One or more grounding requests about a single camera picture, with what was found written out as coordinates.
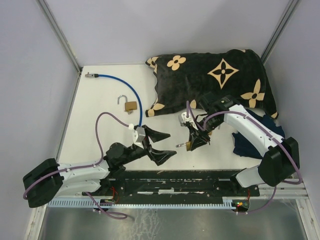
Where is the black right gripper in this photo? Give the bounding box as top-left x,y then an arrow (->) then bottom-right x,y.
187,114 -> 222,151

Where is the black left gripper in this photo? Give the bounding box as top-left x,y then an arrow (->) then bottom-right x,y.
121,124 -> 177,165

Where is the small brass padlock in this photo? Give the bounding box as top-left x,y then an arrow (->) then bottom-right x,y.
175,141 -> 192,151

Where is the brass padlock with key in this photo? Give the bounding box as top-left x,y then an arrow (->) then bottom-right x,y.
117,95 -> 138,115

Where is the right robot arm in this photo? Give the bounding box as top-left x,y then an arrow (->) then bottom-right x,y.
179,92 -> 303,196

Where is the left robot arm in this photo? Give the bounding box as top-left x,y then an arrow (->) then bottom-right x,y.
22,125 -> 176,208

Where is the dark blue cloth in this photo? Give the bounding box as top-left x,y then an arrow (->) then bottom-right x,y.
232,109 -> 286,160

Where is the black floral patterned blanket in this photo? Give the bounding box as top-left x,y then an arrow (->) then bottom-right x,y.
145,49 -> 279,119

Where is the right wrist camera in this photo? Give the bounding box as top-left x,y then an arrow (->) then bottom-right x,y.
178,111 -> 198,130

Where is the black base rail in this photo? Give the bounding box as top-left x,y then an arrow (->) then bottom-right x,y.
91,170 -> 261,201

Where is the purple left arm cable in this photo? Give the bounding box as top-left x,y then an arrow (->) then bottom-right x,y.
22,112 -> 135,201

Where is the white slotted cable duct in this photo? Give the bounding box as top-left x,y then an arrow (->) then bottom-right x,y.
47,194 -> 236,210

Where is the blue cable with plug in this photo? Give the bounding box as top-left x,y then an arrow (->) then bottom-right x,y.
85,71 -> 145,126

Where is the right aluminium frame post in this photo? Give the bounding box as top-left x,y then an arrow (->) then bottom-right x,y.
260,0 -> 301,64

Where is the aluminium frame post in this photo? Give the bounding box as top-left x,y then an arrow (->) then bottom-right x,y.
36,0 -> 82,73
260,0 -> 301,64

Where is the left aluminium frame post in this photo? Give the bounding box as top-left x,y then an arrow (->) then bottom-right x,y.
36,0 -> 82,73

